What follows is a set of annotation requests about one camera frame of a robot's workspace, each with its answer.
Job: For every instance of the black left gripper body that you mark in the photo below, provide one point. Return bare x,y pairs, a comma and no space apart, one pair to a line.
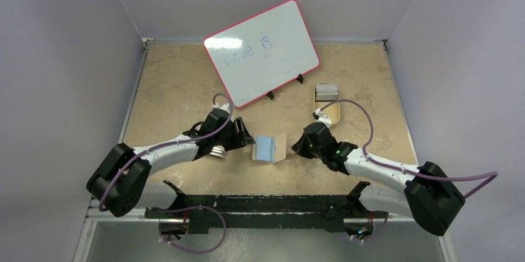
231,138

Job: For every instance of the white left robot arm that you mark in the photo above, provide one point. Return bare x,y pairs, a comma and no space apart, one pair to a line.
120,181

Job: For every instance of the black whiteboard stand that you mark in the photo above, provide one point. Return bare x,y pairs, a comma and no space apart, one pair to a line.
300,79

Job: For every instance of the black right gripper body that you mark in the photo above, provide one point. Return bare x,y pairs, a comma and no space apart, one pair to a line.
306,145

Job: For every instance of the stack of grey cards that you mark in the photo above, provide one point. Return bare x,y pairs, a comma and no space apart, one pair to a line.
325,92

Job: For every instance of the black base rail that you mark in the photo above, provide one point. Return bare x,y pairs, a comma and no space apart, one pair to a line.
334,213

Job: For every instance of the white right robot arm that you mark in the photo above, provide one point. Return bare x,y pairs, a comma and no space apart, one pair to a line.
423,193

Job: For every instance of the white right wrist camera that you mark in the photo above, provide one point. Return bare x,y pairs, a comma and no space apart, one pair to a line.
321,117

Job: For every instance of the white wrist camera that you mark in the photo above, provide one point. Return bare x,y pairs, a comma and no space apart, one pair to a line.
225,107
321,117

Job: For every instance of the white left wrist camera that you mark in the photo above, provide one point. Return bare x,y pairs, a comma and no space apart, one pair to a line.
225,107

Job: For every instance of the pink framed whiteboard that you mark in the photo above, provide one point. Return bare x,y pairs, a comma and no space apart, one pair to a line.
262,53

